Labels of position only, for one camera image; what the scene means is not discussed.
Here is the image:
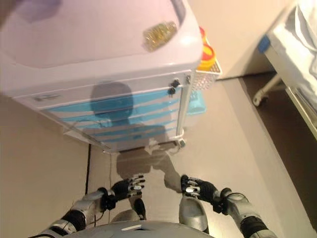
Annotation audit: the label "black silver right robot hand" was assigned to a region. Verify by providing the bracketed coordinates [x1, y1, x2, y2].
[180, 174, 219, 203]

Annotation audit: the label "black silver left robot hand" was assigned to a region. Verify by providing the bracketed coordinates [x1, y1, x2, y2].
[110, 174, 147, 202]

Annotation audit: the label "clear bottle of yellow capsules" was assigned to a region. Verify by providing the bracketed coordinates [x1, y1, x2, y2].
[142, 20, 178, 53]

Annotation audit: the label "black floor edge strip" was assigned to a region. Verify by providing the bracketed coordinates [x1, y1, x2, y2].
[85, 143, 92, 194]

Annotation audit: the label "grey robot torso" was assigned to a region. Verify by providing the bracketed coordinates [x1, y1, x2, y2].
[46, 220, 210, 238]

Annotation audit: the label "teal waste bin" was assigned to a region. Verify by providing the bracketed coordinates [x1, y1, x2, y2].
[185, 90, 207, 128]

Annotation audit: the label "white perforated side basket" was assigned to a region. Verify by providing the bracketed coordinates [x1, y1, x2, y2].
[190, 59, 223, 94]

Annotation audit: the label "black cart keys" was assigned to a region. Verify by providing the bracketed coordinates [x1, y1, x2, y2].
[167, 78, 182, 97]

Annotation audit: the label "yellow sharps container red lid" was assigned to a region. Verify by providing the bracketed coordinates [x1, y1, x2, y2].
[197, 26, 216, 71]

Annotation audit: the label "white medical cart blue drawers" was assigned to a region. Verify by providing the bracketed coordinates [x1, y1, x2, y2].
[0, 0, 207, 155]

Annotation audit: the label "blue bed tag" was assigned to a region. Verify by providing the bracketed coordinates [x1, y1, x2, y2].
[257, 34, 271, 54]

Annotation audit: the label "white hospital bed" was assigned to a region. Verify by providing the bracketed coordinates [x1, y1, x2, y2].
[252, 0, 317, 143]

